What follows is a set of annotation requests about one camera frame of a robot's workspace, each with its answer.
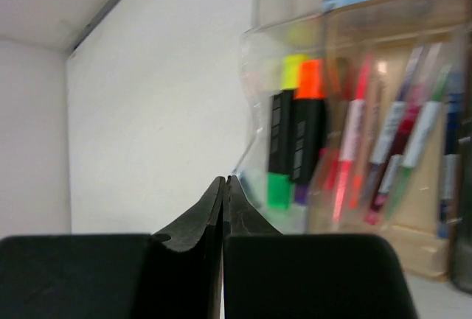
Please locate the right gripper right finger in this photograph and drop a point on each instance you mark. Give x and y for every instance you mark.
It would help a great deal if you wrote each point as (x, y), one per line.
(267, 274)

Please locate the pink gel pen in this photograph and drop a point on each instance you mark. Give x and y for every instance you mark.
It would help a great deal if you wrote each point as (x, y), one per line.
(377, 168)

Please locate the clear plastic organizer box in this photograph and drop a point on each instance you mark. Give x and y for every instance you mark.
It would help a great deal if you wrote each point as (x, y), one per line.
(390, 29)

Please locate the orange gel pen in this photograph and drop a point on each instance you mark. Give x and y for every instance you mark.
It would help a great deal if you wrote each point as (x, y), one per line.
(352, 129)

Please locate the green highlighter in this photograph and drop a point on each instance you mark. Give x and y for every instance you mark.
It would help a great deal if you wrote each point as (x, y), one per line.
(279, 191)

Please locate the purple highlighter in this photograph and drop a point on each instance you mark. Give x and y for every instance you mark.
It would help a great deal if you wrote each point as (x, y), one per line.
(301, 194)

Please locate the yellow highlighter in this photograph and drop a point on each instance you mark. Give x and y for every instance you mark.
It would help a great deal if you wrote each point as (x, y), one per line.
(281, 114)

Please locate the green gel pen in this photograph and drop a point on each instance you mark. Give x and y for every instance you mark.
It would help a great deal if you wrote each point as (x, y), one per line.
(417, 140)

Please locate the blue glue jar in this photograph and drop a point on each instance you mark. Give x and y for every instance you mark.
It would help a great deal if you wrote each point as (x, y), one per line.
(460, 264)

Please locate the orange highlighter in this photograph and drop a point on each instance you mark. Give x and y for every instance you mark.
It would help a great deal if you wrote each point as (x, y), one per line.
(309, 121)

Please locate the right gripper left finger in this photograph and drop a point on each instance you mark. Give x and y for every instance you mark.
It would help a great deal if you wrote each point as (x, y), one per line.
(173, 273)

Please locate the dark blue pen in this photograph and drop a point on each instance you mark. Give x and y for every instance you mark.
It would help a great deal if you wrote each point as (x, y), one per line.
(455, 94)

